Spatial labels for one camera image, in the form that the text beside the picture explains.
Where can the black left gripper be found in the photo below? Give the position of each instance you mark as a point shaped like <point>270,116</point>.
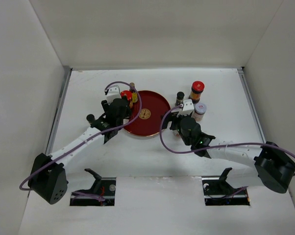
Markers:
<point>106,105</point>

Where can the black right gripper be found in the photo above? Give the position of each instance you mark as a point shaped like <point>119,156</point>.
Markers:
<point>169,116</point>

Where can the white-lid chili paste jar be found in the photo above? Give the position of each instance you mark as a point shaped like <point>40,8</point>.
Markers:
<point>199,111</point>

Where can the black-cap white salt bottle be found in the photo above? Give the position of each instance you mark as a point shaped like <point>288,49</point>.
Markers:
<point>90,118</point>

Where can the small yellow-label brown bottle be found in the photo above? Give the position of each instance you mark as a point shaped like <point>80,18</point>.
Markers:
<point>134,94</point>

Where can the black-cap spice bottle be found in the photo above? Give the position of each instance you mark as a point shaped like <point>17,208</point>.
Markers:
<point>179,98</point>

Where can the red-lid dark sauce jar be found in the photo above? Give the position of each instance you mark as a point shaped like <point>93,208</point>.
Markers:
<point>197,89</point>

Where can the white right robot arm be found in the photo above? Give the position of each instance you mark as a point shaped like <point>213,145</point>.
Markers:
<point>266,164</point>

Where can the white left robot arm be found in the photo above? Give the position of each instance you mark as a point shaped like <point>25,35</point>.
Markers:
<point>48,175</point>

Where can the round red lacquer tray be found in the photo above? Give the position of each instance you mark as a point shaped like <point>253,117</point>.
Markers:
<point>154,106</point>

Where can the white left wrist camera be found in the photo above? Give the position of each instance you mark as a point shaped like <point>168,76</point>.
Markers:
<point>112,93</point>

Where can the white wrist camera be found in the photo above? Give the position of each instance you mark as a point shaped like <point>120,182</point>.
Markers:
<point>112,93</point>
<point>187,108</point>

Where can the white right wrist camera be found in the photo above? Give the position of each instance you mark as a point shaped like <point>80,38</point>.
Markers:
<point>187,108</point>

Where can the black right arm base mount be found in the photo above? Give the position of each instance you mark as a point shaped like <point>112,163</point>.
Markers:
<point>217,192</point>

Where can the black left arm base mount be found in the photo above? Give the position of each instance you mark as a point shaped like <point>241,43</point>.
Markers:
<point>100,194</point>

